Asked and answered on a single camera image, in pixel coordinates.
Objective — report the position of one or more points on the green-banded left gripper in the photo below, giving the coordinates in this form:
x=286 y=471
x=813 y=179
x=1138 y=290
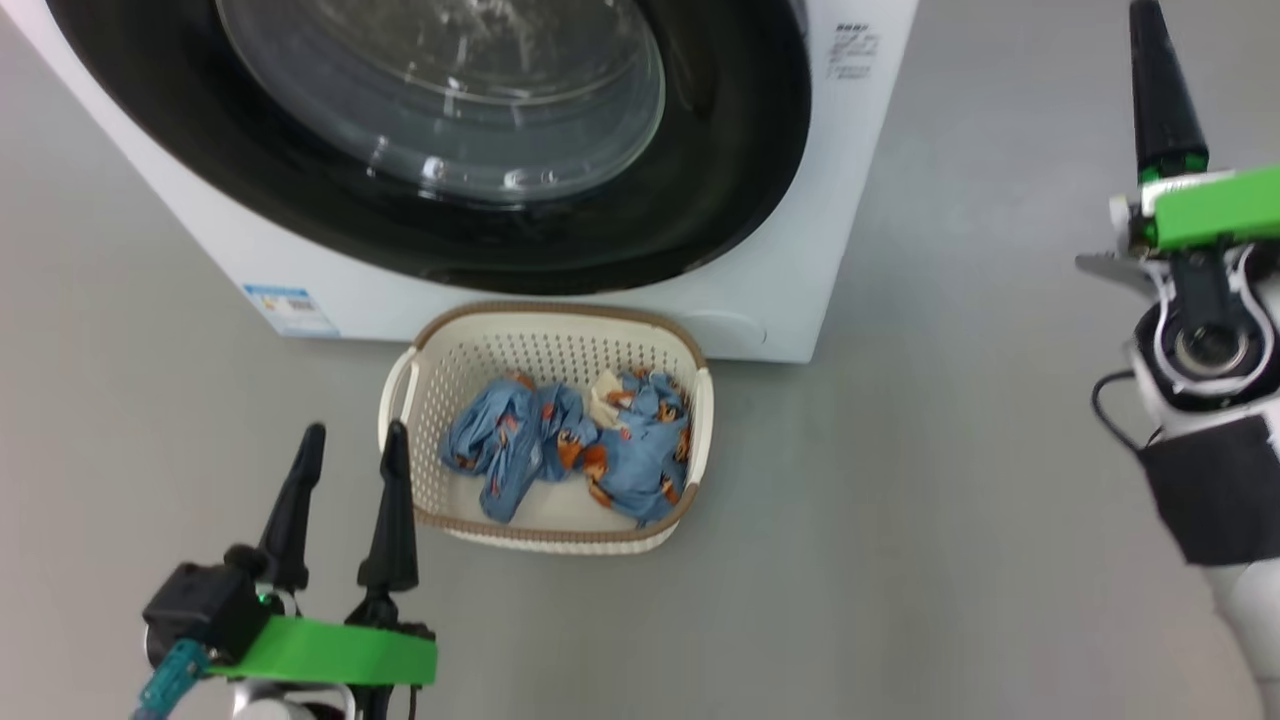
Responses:
x=330 y=650

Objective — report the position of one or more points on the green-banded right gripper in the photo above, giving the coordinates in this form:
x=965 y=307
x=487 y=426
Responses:
x=1220 y=210

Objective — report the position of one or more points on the blue bear-print trousers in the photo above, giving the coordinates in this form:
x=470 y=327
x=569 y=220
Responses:
x=500 y=440

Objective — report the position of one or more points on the black round glass washer door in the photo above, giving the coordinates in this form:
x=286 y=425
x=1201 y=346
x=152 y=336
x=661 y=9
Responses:
x=720 y=150

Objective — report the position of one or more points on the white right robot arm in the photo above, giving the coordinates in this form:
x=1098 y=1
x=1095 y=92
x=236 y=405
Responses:
x=1220 y=490

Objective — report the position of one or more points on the cream perforated laundry basket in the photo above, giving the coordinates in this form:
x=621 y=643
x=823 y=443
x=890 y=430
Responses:
x=560 y=345

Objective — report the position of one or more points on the white front-load washing machine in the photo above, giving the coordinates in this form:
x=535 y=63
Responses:
x=780 y=250

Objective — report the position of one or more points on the blue energy label sticker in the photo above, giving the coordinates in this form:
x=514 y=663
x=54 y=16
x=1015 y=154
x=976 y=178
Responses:
x=290 y=310

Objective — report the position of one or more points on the black text sticker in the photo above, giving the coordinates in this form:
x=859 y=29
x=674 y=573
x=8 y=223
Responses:
x=855 y=45

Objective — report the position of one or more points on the round filter cover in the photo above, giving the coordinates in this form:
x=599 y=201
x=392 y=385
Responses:
x=730 y=335

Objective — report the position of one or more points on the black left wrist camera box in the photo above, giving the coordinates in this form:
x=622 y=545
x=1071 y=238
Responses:
x=200 y=610

